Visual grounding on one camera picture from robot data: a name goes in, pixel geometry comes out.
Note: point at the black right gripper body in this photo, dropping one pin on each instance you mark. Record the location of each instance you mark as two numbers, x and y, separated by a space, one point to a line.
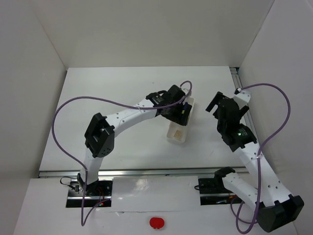
220 103

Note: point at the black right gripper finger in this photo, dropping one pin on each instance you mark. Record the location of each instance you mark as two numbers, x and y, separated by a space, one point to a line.
241 112
218 96

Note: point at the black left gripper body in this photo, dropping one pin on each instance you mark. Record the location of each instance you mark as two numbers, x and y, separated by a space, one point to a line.
183 113

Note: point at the white lego piece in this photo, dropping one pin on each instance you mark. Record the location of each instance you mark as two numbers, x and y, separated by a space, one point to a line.
177 134

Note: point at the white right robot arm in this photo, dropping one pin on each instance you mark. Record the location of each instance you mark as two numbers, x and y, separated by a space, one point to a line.
274 204

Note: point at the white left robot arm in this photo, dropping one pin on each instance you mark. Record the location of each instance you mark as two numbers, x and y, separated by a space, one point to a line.
102 130

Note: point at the white divided plastic tray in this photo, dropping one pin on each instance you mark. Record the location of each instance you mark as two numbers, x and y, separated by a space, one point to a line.
173 127

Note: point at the red round button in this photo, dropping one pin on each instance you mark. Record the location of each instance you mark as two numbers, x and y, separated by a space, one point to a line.
157 222

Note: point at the aluminium front rail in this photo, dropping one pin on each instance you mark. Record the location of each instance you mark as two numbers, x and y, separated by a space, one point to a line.
135 172

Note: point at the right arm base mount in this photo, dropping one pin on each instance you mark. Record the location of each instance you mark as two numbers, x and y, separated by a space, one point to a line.
212 194

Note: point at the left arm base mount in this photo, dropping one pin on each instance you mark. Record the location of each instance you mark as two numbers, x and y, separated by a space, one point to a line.
101 195

